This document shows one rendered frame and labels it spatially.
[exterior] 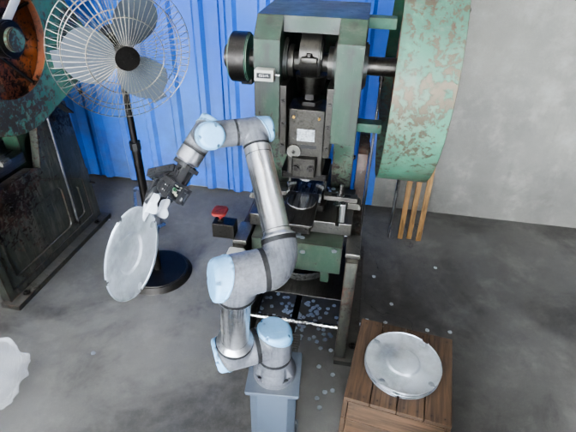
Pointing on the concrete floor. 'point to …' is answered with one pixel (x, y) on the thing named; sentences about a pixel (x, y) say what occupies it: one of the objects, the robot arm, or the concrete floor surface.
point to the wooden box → (362, 423)
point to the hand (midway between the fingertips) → (146, 217)
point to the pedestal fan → (111, 60)
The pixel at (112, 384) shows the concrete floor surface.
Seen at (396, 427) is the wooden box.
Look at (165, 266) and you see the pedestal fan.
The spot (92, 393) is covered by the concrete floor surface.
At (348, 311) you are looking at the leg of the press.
